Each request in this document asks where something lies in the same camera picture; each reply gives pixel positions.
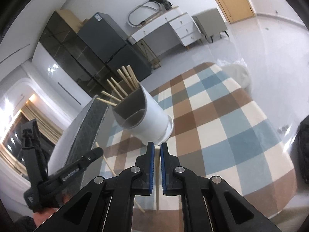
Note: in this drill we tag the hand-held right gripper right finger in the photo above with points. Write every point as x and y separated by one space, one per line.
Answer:
164 166

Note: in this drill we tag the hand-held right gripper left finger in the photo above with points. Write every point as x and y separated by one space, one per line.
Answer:
151 166

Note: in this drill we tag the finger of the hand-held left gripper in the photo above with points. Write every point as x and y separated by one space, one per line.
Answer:
31 135
79 165

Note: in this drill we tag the white grey utensil holder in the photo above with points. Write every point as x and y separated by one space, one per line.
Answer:
152 118

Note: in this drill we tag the bundle of wooden chopsticks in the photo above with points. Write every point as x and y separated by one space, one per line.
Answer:
132 82

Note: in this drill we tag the person's left hand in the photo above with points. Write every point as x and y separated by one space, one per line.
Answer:
45 218

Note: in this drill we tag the beige curtain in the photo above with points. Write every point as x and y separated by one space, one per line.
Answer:
45 123

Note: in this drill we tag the dark grey quilted mattress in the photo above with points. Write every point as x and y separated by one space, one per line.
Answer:
89 125

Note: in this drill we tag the glossy white wardrobe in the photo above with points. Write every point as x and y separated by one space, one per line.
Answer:
48 77

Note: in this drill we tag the checkered tablecloth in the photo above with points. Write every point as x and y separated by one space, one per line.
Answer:
217 130

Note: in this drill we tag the dark glass cabinet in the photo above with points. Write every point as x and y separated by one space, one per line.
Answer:
62 46

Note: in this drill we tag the white plastic bag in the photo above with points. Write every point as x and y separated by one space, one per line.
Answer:
237 75

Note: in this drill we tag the dark grey refrigerator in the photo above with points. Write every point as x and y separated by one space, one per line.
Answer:
101 36

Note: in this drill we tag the black bag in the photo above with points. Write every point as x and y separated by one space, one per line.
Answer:
303 149

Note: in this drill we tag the white vanity desk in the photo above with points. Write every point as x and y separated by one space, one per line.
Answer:
183 23

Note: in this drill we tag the grey nightstand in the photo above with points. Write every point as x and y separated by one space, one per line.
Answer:
210 21

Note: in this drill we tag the oval vanity mirror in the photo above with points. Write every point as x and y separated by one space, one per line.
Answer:
142 14

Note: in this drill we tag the gold metal frame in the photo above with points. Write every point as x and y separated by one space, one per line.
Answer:
157 64

